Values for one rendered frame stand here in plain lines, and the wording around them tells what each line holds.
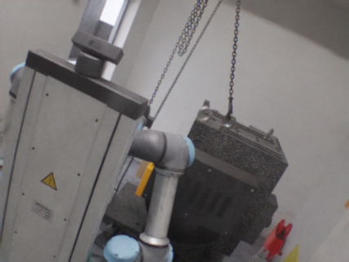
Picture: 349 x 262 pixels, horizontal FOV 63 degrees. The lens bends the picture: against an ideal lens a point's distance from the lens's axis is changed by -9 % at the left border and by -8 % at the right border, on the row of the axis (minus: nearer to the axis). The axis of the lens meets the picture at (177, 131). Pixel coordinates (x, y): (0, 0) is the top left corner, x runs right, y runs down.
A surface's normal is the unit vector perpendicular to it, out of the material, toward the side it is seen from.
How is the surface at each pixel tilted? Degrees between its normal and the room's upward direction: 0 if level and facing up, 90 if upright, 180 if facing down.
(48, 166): 90
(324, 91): 90
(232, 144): 90
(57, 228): 90
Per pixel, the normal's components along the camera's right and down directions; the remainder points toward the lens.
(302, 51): -0.38, 0.17
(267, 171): -0.18, 0.27
